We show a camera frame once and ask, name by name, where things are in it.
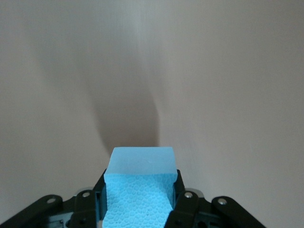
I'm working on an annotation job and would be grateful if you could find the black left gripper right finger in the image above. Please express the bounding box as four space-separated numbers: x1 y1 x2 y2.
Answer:
163 168 264 228

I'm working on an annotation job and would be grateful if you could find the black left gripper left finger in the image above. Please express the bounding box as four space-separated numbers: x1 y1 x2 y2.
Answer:
7 167 109 228

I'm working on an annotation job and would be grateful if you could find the blue foam cube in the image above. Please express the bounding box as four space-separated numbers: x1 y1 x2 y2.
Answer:
102 146 179 228

